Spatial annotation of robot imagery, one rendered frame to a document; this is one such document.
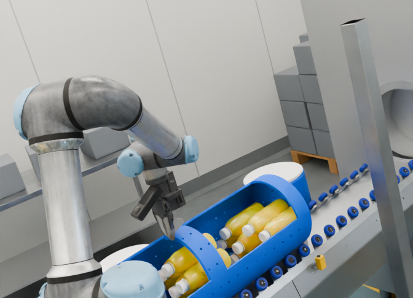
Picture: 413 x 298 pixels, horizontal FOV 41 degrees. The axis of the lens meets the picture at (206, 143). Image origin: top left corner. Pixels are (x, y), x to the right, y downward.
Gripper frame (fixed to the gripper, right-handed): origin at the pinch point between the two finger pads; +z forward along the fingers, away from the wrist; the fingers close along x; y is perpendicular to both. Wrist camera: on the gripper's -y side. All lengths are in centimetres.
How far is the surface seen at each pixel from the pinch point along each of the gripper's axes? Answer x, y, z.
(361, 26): -36, 66, -45
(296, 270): -11.4, 37.3, 30.8
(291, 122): 222, 291, 78
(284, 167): 37, 90, 20
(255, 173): 47, 81, 20
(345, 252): -13, 61, 37
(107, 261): 49, -2, 20
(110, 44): 299, 172, -40
